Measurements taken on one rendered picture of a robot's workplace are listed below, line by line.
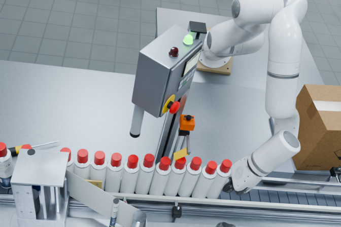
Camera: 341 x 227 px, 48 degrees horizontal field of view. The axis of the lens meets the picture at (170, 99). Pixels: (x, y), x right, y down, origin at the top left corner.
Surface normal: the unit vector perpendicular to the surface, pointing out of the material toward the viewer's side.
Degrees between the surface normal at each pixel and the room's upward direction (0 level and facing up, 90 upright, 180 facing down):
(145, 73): 90
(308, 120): 90
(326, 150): 90
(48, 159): 0
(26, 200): 90
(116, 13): 0
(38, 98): 0
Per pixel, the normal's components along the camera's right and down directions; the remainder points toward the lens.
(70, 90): 0.18, -0.68
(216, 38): -0.81, 0.11
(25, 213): 0.03, 0.73
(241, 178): -0.85, -0.28
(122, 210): -0.39, 0.62
